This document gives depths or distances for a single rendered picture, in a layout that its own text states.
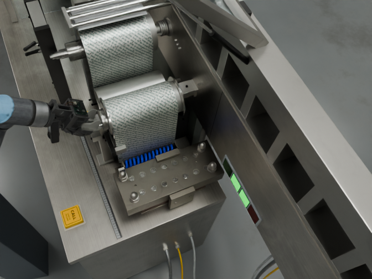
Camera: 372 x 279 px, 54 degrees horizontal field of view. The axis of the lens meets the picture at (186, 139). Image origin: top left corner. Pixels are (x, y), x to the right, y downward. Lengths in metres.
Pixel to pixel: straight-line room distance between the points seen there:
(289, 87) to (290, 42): 2.60
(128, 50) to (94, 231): 0.69
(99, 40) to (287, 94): 0.68
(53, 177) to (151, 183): 0.43
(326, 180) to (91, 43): 0.86
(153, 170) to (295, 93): 0.72
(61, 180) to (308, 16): 2.89
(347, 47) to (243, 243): 2.08
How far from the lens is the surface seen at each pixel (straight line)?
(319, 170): 0.84
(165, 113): 1.26
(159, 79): 1.39
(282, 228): 1.10
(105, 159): 1.56
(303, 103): 0.88
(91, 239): 1.48
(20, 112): 1.07
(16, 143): 2.80
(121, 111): 1.22
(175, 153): 1.43
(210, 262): 2.38
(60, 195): 1.56
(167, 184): 1.39
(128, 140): 1.32
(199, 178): 1.41
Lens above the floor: 2.31
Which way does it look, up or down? 60 degrees down
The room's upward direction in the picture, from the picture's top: 10 degrees clockwise
